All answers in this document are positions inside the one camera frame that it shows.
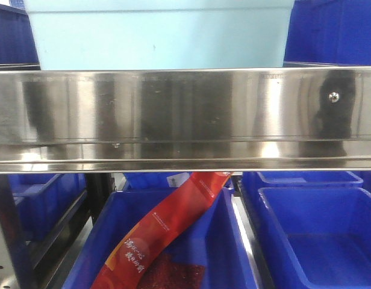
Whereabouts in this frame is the dark blue bin upper left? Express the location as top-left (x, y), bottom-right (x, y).
top-left (0, 4), bottom-right (39, 64)

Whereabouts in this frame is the dark blue bin lower centre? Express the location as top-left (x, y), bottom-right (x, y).
top-left (63, 188), bottom-right (256, 288)

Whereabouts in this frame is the red snack package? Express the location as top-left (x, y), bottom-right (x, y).
top-left (91, 172), bottom-right (232, 288)

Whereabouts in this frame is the perforated metal shelf post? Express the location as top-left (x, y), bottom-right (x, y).
top-left (0, 175), bottom-right (37, 288)

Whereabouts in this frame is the stainless steel shelf rail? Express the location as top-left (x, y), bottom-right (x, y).
top-left (0, 66), bottom-right (371, 173)

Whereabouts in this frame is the dark blue bin rear centre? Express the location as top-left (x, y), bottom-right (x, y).
top-left (122, 172), bottom-right (227, 191)

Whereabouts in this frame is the dark blue bin upper right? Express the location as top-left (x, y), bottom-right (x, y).
top-left (284, 1), bottom-right (371, 66)

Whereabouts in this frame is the light blue plastic bin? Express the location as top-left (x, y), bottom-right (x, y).
top-left (25, 1), bottom-right (294, 70)

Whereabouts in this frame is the dark blue bin lower right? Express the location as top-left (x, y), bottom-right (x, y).
top-left (259, 188), bottom-right (371, 288)

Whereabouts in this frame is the dark blue bin rear left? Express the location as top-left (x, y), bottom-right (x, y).
top-left (8, 173), bottom-right (86, 241)

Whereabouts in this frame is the dark blue bin rear right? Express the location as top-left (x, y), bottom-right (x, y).
top-left (242, 171), bottom-right (364, 201)

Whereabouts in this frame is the dark blue bin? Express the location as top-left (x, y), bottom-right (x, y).
top-left (259, 188), bottom-right (371, 288)
top-left (242, 171), bottom-right (364, 201)
top-left (8, 173), bottom-right (86, 241)
top-left (122, 172), bottom-right (227, 191)
top-left (63, 188), bottom-right (256, 288)
top-left (0, 4), bottom-right (39, 64)
top-left (284, 1), bottom-right (371, 66)

